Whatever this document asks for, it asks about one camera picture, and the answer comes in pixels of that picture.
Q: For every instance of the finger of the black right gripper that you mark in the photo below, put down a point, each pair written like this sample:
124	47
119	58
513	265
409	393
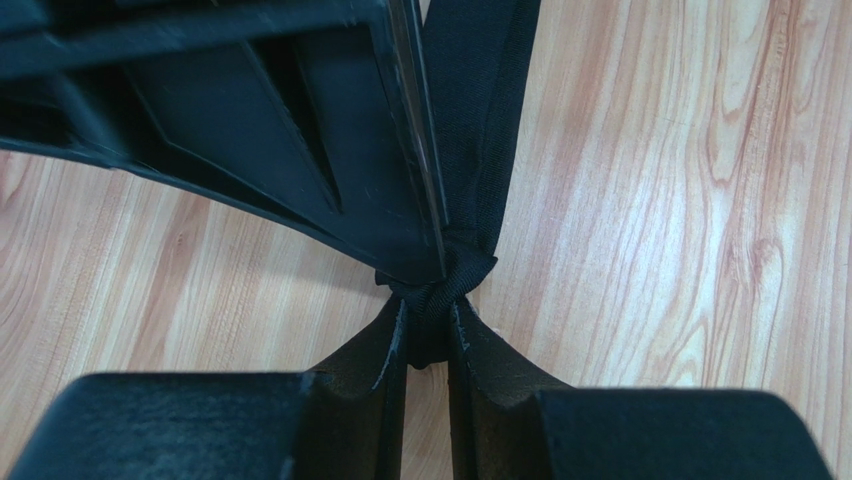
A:
311	114

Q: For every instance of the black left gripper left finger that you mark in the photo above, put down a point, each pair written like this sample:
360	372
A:
341	419

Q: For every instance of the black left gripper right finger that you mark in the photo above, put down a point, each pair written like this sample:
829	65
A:
512	420

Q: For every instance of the black tie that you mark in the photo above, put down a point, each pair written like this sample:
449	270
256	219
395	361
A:
477	56

